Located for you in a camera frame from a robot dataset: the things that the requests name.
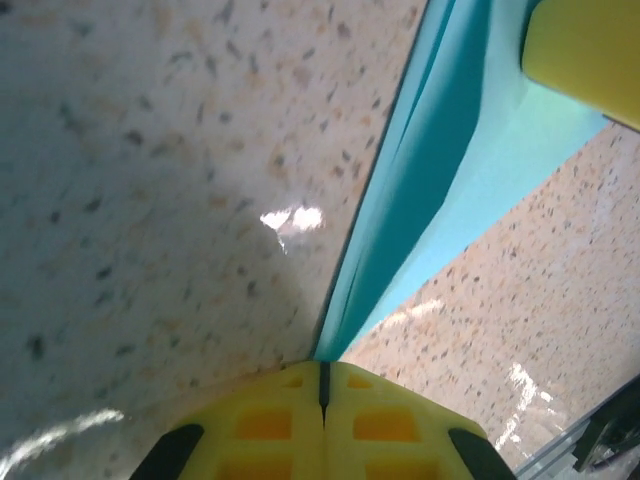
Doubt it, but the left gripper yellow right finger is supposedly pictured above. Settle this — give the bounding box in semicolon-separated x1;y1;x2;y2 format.
322;360;517;480

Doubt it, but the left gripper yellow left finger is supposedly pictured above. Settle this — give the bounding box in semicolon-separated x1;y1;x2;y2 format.
128;360;327;480

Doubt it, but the light blue paper sheet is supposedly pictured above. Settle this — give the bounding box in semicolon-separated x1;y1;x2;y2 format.
314;0;614;364

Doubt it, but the aluminium mounting rail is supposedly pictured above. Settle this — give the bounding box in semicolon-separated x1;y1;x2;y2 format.
514;372;640;480

